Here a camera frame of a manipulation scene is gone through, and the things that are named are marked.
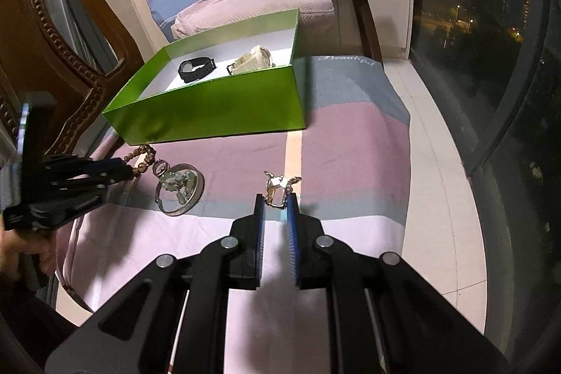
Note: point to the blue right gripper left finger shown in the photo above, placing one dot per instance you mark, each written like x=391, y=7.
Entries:
x=234, y=261

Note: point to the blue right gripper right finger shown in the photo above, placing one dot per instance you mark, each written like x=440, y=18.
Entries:
x=318, y=259

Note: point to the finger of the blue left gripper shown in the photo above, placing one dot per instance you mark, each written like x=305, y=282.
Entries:
x=109, y=172

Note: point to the silver bangle with jade charms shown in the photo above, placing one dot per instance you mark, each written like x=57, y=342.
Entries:
x=184, y=180

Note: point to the person's left hand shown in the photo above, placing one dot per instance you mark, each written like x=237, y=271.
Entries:
x=14, y=244

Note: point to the carved dark wooden chair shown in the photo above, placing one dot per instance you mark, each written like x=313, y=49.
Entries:
x=76, y=50

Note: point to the pink plaid bedsheet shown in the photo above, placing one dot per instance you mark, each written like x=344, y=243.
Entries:
x=352, y=160

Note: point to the black wristwatch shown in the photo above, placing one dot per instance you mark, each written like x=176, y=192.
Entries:
x=195, y=69

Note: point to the green cardboard box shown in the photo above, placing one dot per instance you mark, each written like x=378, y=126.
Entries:
x=155, y=105

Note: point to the pink cushion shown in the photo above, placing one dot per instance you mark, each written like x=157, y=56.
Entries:
x=316, y=15

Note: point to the cream white wristwatch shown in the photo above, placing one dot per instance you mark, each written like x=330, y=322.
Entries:
x=257, y=58

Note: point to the wooden armchair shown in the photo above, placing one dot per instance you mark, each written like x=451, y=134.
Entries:
x=357, y=31

